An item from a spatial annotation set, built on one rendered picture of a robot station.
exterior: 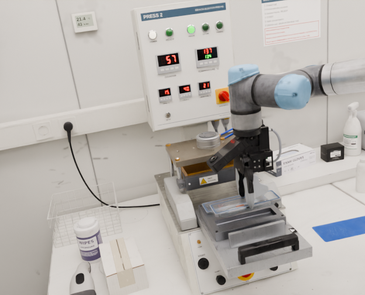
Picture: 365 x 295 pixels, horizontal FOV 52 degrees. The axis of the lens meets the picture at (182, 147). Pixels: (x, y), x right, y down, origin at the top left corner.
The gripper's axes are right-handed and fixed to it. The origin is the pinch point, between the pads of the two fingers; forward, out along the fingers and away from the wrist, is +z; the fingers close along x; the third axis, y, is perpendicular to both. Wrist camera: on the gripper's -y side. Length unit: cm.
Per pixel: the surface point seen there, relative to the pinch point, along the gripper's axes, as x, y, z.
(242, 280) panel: 2.8, -1.6, 28.4
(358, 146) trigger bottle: 60, 80, 21
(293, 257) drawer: -15.3, 5.8, 9.8
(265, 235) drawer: -8.4, 1.8, 6.4
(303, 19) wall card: 81, 64, -39
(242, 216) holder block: 2.0, -0.3, 6.1
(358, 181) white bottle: 37, 63, 25
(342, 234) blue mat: 14, 39, 30
